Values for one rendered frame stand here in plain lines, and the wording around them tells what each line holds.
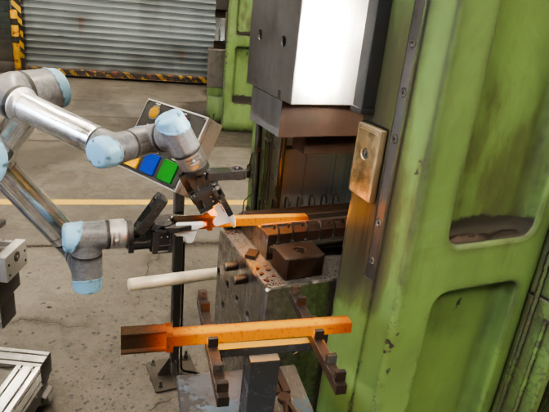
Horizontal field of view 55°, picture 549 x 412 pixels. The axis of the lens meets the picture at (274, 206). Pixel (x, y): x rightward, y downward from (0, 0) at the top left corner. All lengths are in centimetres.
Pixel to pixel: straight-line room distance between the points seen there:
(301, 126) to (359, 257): 37
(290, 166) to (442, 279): 67
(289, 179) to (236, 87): 473
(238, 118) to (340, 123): 502
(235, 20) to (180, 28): 319
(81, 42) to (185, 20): 173
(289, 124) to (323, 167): 44
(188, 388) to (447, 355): 69
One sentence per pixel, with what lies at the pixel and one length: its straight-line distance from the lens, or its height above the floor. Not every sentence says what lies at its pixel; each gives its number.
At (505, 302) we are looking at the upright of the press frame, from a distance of 151.
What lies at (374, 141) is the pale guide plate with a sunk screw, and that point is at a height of 133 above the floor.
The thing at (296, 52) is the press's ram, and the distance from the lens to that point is 127.
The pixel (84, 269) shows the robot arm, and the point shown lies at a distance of 140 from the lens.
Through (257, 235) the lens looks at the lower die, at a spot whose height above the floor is 96.
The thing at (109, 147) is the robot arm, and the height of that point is 125.
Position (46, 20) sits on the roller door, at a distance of 946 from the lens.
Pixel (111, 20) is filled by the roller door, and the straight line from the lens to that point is 934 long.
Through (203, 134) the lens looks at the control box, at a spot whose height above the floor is 114.
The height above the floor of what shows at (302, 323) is 101.
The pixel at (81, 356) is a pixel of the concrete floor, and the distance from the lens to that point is 263.
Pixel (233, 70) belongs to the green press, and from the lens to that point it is 631.
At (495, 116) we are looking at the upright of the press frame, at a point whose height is 141.
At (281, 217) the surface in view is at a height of 101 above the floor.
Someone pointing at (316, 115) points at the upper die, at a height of 133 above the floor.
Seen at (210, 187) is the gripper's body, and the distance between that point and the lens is 138.
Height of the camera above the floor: 161
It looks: 22 degrees down
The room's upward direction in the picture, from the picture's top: 6 degrees clockwise
